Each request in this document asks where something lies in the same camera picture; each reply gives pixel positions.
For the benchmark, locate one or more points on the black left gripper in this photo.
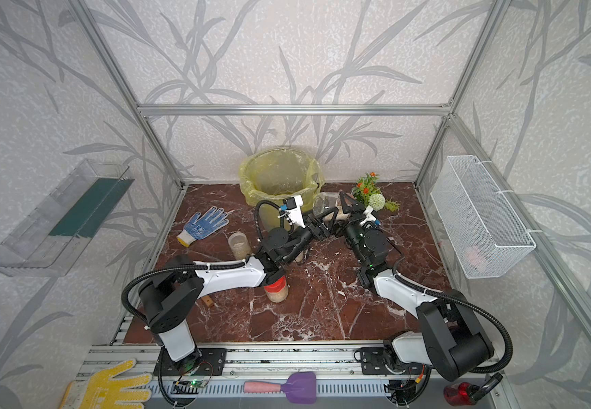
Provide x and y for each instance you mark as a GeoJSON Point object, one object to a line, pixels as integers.
{"type": "Point", "coordinates": [317, 231]}

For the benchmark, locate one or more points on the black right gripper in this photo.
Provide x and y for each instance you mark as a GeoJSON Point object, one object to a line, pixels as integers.
{"type": "Point", "coordinates": [357, 215]}

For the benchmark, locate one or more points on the brown-lidded oatmeal jar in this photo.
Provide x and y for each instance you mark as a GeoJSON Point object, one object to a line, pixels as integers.
{"type": "Point", "coordinates": [324, 203]}

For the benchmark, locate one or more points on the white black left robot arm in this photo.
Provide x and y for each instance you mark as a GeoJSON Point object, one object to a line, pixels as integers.
{"type": "Point", "coordinates": [163, 298]}

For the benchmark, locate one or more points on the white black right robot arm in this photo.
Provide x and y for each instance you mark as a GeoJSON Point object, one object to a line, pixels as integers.
{"type": "Point", "coordinates": [456, 336]}

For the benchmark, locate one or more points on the red-lidded oatmeal jar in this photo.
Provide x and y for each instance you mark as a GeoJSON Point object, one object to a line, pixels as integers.
{"type": "Point", "coordinates": [278, 291]}

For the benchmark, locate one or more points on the open glass jar with oatmeal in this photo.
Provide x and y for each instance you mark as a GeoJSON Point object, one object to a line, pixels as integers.
{"type": "Point", "coordinates": [239, 245]}

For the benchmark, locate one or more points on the potted artificial flower plant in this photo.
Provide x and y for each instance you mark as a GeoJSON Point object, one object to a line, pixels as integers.
{"type": "Point", "coordinates": [368, 193]}

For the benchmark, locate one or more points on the yellow plastic bin liner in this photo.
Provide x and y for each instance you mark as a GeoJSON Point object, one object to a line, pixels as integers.
{"type": "Point", "coordinates": [278, 173]}

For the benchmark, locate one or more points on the blue dotted white work glove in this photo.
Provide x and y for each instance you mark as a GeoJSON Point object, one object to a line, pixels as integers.
{"type": "Point", "coordinates": [201, 226]}

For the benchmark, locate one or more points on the pink item in basket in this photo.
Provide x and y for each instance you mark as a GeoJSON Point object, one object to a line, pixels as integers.
{"type": "Point", "coordinates": [476, 259]}

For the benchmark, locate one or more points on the red black handheld tool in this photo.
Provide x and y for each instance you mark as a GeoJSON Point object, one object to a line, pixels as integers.
{"type": "Point", "coordinates": [469, 394]}

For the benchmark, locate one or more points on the yellow dotted glove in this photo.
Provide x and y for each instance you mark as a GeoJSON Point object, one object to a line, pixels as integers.
{"type": "Point", "coordinates": [109, 388]}

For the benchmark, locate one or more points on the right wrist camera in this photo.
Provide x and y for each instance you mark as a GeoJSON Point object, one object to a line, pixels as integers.
{"type": "Point", "coordinates": [370, 220]}

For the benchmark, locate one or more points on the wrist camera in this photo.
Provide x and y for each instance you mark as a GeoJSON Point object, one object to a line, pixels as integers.
{"type": "Point", "coordinates": [291, 212]}
{"type": "Point", "coordinates": [370, 220]}

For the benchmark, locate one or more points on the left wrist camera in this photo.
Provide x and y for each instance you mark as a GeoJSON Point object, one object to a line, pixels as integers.
{"type": "Point", "coordinates": [291, 212]}

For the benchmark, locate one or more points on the blue wooden-handled garden fork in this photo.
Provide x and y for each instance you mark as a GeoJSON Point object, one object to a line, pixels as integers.
{"type": "Point", "coordinates": [208, 301]}

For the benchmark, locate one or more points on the white wire mesh basket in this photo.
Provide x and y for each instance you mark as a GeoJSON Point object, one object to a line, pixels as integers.
{"type": "Point", "coordinates": [476, 212]}

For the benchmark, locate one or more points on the purple pink-handled scoop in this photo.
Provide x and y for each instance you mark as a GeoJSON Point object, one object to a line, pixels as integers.
{"type": "Point", "coordinates": [299, 388]}

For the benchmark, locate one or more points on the clear plastic wall shelf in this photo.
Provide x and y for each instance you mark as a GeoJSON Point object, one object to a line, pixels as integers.
{"type": "Point", "coordinates": [48, 242]}

